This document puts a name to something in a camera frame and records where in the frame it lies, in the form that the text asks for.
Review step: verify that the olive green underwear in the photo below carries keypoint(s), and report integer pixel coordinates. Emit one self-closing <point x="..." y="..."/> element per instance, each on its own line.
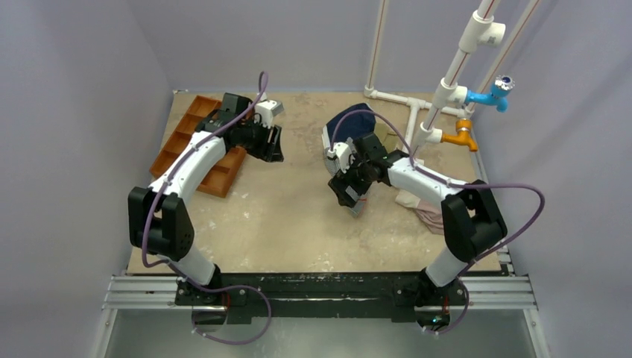
<point x="387" y="136"/>

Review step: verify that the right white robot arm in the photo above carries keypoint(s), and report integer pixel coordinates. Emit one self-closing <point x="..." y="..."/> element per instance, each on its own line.
<point x="472" y="222"/>

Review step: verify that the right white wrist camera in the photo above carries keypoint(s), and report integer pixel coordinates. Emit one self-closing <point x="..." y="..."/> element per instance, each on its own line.
<point x="339" y="158"/>

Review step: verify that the navy blue underwear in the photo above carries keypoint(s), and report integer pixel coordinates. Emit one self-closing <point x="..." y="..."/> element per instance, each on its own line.
<point x="355" y="126"/>

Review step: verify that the pink underwear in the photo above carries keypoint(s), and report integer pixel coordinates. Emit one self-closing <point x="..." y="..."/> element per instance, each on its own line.
<point x="430" y="216"/>

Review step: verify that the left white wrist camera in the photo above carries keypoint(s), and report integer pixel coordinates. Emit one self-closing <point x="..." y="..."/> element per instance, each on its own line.
<point x="266" y="109"/>

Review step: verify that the white PVC pipe frame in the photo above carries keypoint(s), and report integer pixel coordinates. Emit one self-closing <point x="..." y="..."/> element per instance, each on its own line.
<point x="463" y="26"/>

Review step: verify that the aluminium rail frame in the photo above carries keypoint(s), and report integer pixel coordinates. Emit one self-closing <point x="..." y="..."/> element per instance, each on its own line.
<point x="486" y="290"/>

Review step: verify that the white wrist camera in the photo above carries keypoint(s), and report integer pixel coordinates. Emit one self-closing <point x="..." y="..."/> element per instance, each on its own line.
<point x="339" y="158"/>
<point x="266" y="109"/>

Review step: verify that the orange plastic faucet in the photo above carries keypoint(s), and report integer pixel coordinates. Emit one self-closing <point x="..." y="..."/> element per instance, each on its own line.
<point x="463" y="135"/>

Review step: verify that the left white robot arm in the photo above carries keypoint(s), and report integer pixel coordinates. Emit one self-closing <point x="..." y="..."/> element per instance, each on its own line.
<point x="158" y="219"/>

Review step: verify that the grey striped underwear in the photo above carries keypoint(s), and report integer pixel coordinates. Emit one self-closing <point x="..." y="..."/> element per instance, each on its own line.
<point x="357" y="209"/>

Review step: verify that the blue plastic faucet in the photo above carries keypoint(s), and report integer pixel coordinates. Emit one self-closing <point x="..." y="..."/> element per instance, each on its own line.
<point x="497" y="95"/>

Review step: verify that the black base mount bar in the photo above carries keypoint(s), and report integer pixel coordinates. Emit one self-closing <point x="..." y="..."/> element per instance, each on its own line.
<point x="405" y="296"/>

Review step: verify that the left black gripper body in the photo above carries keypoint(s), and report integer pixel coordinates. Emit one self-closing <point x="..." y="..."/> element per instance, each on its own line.
<point x="254" y="139"/>

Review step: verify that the orange compartment tray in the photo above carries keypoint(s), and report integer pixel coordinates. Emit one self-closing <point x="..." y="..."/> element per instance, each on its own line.
<point x="181" y="154"/>

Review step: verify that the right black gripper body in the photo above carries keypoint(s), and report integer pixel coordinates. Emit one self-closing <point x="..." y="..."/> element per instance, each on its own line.
<point x="346" y="180"/>

